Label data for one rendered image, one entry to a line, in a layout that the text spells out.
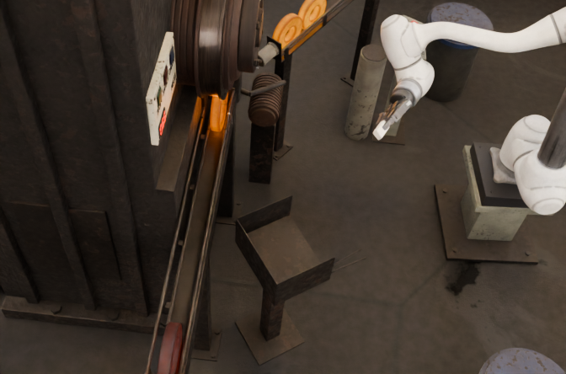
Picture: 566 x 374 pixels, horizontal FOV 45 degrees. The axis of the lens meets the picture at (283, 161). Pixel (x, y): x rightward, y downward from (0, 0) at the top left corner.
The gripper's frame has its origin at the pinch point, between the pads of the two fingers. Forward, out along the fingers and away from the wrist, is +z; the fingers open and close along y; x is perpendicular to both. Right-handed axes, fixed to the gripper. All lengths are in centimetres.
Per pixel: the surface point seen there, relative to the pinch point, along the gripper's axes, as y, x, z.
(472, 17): 23, -14, -145
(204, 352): 98, -34, 42
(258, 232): 43, -3, 29
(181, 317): 50, -3, 66
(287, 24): 40, 41, -47
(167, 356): 34, -2, 86
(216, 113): 43, 35, 9
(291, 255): 36.3, -14.8, 30.1
